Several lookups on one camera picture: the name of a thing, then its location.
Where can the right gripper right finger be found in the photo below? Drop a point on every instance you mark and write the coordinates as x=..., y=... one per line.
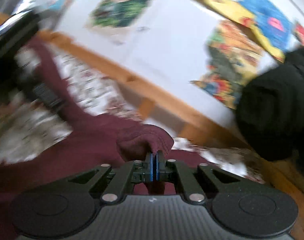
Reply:
x=162, y=171

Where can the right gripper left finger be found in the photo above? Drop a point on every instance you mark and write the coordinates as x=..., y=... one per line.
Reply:
x=143, y=170

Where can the maroon sweater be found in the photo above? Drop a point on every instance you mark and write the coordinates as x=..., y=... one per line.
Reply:
x=94, y=140

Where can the floral white bedspread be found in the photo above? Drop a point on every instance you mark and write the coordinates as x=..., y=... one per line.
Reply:
x=33, y=130

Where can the green cartoon poster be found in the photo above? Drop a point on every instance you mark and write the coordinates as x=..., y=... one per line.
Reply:
x=117, y=14

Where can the colourful cartoon poster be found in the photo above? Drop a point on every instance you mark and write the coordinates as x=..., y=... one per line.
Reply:
x=234, y=62

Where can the blue yellow poster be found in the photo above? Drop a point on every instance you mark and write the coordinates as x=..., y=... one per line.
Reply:
x=268, y=24

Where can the wooden bed frame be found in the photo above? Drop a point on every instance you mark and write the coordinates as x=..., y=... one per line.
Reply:
x=201, y=202

